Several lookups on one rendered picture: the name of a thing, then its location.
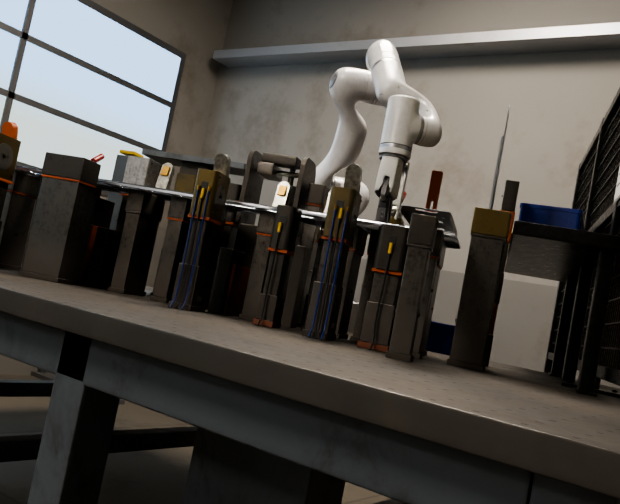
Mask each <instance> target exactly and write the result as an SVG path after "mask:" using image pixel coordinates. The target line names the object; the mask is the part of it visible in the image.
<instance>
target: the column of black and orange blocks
mask: <svg viewBox="0 0 620 504"><path fill-rule="evenodd" d="M519 184H520V182H519V181H512V180H506V184H505V189H504V195H503V194H502V197H503V200H502V206H501V210H500V211H507V212H511V214H512V218H511V224H510V229H509V235H508V240H507V242H505V248H504V254H503V259H502V265H501V271H500V276H499V282H498V288H497V293H496V299H495V305H494V310H493V316H492V318H493V319H494V320H493V322H491V327H490V333H489V334H490V335H489V339H488V344H487V350H486V356H485V361H484V363H485V364H486V365H485V366H488V365H489V359H490V353H491V348H492V342H493V332H494V326H495V320H496V315H497V309H498V305H499V302H500V297H501V291H502V285H503V280H504V269H505V264H506V258H507V252H508V247H509V243H510V238H511V233H512V228H513V223H514V217H515V207H516V201H517V196H518V190H519Z"/></svg>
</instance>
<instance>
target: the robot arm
mask: <svg viewBox="0 0 620 504"><path fill-rule="evenodd" d="M366 65H367V68H368V70H369V71H368V70H363V69H358V68H351V67H344V68H340V69H338V70H337V71H336V72H335V73H334V74H333V75H332V77H331V80H330V84H329V91H330V95H331V97H332V100H333V102H334V104H335V106H336V108H337V110H338V114H339V122H338V126H337V130H336V134H335V137H334V141H333V144H332V147H331V149H330V151H329V153H328V155H327V156H326V157H325V159H324V160H323V161H322V162H321V163H320V164H319V165H318V166H317V167H316V178H315V184H321V185H325V186H327V187H328V188H329V189H330V191H331V189H332V186H337V187H343V188H344V181H345V178H342V177H336V176H334V175H335V174H336V173H337V172H339V171H341V170H343V169H345V168H347V167H348V166H349V165H350V164H353V163H354V162H355V161H356V160H357V158H358V157H359V155H360V153H361V151H362V148H363V145H364V142H365V138H366V135H367V126H366V123H365V121H364V119H363V118H362V116H361V115H360V114H359V113H358V111H357V110H356V108H355V104H356V103H357V102H363V103H368V104H373V105H378V106H384V107H385V108H387V110H386V115H385V121H384V126H383V131H382V137H381V142H380V147H379V153H378V154H379V155H380V157H379V159H380V160H381V163H380V167H379V171H378V175H377V179H376V184H375V188H374V192H375V194H376V195H377V196H378V197H379V203H378V207H379V208H378V207H377V213H376V218H375V221H377V222H383V223H389V221H390V216H391V208H392V203H393V200H396V199H397V196H398V192H399V187H400V182H401V176H402V169H403V164H407V163H408V160H410V158H411V152H412V147H413V144H415V145H418V146H422V147H434V146H436V145H437V144H438V143H439V141H440V139H441V136H442V127H441V122H440V119H439V117H438V114H437V112H436V110H435V108H434V106H433V105H432V104H431V102H430V101H429V100H428V99H427V98H426V97H424V96H423V95H422V94H420V93H419V92H418V91H416V90H415V89H413V88H411V87H410V86H408V85H407V84H406V81H405V77H404V73H403V70H402V66H401V62H400V59H399V55H398V52H397V49H396V47H395V46H394V45H393V44H392V43H391V42H390V41H388V40H384V39H382V40H378V41H376V42H374V43H373V44H372V45H371V46H370V47H369V49H368V51H367V54H366ZM360 195H361V196H362V198H361V200H362V202H361V204H360V209H359V214H358V216H359V215H360V214H361V213H362V212H363V211H364V210H365V209H366V207H367V206H368V204H369V198H370V196H369V190H368V188H367V186H366V185H365V184H364V183H362V182H361V187H360Z"/></svg>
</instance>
